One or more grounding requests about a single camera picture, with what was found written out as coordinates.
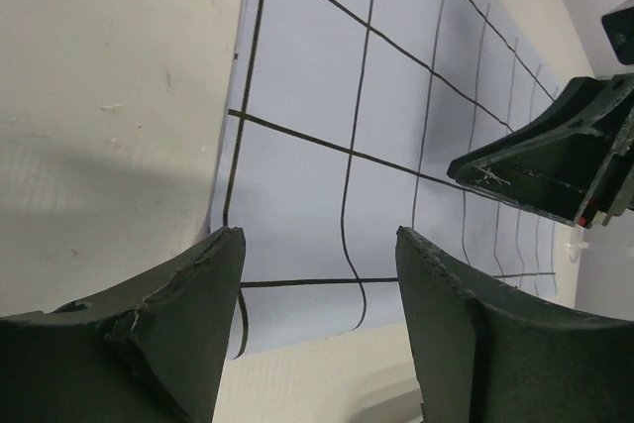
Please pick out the blue checkered cloth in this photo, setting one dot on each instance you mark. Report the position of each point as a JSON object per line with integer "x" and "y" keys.
{"x": 342, "y": 120}

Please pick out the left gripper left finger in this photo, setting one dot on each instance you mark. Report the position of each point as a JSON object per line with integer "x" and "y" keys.
{"x": 149, "y": 349}

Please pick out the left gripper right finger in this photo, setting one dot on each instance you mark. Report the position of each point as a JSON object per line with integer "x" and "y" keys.
{"x": 485, "y": 351}

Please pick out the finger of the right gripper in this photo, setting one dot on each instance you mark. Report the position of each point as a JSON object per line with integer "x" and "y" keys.
{"x": 572, "y": 164}

